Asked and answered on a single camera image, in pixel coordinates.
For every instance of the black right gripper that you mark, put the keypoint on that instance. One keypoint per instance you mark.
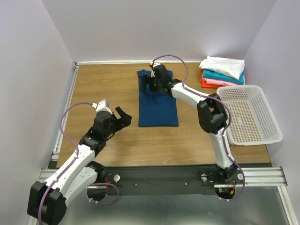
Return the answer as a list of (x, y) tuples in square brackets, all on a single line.
[(146, 79)]

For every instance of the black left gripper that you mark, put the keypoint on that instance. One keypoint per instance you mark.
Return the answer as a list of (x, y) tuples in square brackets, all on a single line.
[(125, 120)]

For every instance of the dark blue t shirt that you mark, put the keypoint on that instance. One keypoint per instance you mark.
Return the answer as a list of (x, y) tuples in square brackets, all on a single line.
[(155, 109)]

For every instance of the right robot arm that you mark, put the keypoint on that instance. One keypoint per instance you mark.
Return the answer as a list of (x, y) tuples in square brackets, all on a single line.
[(213, 115)]

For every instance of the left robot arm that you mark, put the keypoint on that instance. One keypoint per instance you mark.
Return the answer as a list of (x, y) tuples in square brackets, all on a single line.
[(85, 172)]

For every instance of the orange folded t shirt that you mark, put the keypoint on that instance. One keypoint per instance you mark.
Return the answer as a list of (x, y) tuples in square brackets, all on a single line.
[(204, 84)]

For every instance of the teal folded t shirt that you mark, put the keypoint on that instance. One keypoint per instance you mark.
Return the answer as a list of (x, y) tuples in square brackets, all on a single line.
[(215, 75)]

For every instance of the pink folded t shirt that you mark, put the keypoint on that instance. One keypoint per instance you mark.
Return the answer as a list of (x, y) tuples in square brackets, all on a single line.
[(218, 82)]

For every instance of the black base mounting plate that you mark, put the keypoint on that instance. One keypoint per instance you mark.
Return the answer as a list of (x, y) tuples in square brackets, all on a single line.
[(160, 180)]

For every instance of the white table edge strip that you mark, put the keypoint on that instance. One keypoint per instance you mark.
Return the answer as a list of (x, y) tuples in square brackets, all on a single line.
[(108, 62)]

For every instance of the white folded t shirt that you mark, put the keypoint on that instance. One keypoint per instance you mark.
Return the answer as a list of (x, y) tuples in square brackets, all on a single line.
[(229, 67)]

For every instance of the white plastic basket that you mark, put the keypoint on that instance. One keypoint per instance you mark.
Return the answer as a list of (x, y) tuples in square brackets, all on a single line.
[(253, 121)]

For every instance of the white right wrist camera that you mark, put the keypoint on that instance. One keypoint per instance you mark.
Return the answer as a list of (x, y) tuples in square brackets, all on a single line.
[(152, 66)]

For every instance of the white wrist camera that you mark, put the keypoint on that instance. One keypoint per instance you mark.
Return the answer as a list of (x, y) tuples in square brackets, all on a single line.
[(152, 66), (102, 106)]

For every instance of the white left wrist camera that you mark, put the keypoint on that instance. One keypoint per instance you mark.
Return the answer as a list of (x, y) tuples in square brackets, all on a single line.
[(102, 106)]

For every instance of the aluminium frame rail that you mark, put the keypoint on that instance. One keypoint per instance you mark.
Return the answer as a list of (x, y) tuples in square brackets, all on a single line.
[(46, 201)]

